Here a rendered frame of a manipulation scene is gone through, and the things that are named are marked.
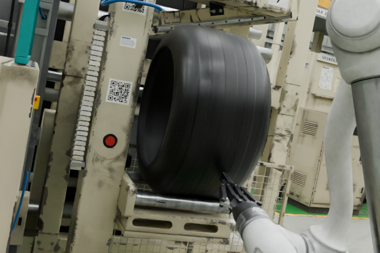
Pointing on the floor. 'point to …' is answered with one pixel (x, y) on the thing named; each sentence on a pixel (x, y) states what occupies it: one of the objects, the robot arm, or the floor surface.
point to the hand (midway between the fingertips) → (226, 181)
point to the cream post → (111, 118)
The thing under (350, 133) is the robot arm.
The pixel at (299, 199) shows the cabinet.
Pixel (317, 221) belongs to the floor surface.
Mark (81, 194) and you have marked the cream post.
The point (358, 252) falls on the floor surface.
